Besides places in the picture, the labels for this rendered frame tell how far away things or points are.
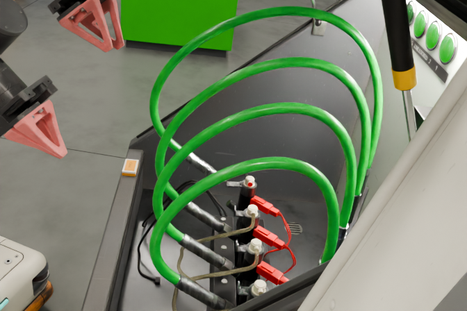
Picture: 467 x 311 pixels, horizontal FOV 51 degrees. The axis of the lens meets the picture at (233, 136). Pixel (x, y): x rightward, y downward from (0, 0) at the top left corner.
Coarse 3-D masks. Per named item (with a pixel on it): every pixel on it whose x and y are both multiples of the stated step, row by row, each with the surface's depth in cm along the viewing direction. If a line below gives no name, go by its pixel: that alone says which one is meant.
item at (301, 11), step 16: (240, 16) 70; (256, 16) 70; (272, 16) 70; (304, 16) 71; (320, 16) 70; (336, 16) 71; (208, 32) 71; (352, 32) 72; (192, 48) 73; (368, 48) 73; (176, 64) 74; (368, 64) 75; (160, 80) 75; (160, 128) 80; (176, 144) 82; (368, 160) 84
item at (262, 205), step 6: (252, 198) 87; (258, 198) 86; (252, 204) 87; (258, 204) 86; (264, 204) 86; (270, 204) 86; (264, 210) 85; (270, 210) 85; (276, 210) 85; (276, 216) 85
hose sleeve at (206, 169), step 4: (188, 156) 82; (192, 156) 83; (196, 156) 83; (188, 160) 83; (192, 160) 83; (196, 160) 83; (200, 160) 83; (192, 164) 83; (196, 164) 83; (200, 164) 83; (204, 164) 84; (208, 164) 85; (200, 168) 84; (204, 168) 84; (208, 168) 84; (212, 168) 84; (204, 172) 84; (208, 172) 84; (212, 172) 84
